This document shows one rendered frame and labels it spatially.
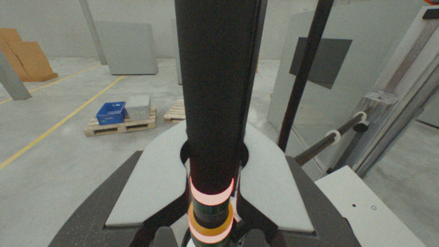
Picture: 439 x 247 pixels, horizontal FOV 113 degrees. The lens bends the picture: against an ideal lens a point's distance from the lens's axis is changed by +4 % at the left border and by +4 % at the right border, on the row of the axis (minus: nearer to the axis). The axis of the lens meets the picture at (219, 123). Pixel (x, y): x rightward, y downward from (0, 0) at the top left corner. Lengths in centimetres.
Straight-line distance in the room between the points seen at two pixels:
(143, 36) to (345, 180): 727
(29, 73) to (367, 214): 871
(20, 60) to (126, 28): 353
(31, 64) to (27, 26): 689
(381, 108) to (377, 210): 28
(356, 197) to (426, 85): 46
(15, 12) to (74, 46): 267
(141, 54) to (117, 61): 100
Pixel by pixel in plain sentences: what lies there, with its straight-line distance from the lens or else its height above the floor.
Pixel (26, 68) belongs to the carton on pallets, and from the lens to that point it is 853.
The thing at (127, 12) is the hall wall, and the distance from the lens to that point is 1277.
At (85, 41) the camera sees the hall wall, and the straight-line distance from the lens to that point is 1379.
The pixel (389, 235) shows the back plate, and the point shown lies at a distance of 58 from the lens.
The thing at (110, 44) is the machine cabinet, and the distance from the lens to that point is 774.
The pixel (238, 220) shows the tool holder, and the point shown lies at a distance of 19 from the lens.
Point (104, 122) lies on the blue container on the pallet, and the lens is 349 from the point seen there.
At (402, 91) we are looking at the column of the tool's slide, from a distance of 74.
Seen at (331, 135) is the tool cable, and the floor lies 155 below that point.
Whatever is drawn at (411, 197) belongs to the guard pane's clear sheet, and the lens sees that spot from 92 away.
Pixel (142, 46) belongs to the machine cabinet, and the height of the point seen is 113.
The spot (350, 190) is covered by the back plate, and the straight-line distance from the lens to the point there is 62.
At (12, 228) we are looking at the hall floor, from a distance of 269.
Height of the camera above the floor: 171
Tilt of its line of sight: 31 degrees down
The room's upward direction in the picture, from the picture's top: 3 degrees clockwise
